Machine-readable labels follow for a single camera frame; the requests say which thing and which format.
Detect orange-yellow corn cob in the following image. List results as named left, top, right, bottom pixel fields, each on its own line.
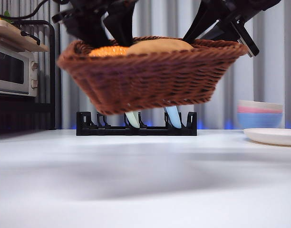
left=88, top=46, right=131, bottom=57

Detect tan potato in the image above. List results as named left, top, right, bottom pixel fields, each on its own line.
left=125, top=38, right=195, bottom=52

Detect brown wicker basket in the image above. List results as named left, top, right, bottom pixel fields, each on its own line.
left=57, top=36, right=248, bottom=116

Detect grey pleated curtain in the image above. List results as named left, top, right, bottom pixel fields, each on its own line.
left=0, top=0, right=291, bottom=131

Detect wooden cutting board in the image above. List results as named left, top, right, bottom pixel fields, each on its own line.
left=0, top=20, right=50, bottom=52

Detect cream bowl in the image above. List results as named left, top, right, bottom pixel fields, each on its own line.
left=237, top=100, right=284, bottom=114

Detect pink bowl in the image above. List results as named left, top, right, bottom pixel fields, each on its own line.
left=238, top=106, right=283, bottom=114

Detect green leaf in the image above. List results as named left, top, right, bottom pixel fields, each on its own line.
left=0, top=10, right=15, bottom=24

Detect silver toaster oven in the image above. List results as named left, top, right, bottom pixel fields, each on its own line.
left=0, top=42, right=39, bottom=97

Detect blue bowl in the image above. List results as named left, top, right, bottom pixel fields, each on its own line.
left=237, top=113, right=284, bottom=130

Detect pale green plate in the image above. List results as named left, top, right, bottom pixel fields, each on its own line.
left=125, top=111, right=139, bottom=129

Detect light blue plate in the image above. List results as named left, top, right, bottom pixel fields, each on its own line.
left=164, top=106, right=183, bottom=129

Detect black dish rack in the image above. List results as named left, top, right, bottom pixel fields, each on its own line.
left=76, top=110, right=198, bottom=136

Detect white plate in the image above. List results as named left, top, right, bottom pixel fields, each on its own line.
left=243, top=128, right=291, bottom=146

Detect black cable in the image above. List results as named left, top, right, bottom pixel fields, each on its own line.
left=7, top=0, right=51, bottom=20

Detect black metal shelf frame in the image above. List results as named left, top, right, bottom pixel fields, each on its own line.
left=0, top=20, right=57, bottom=143

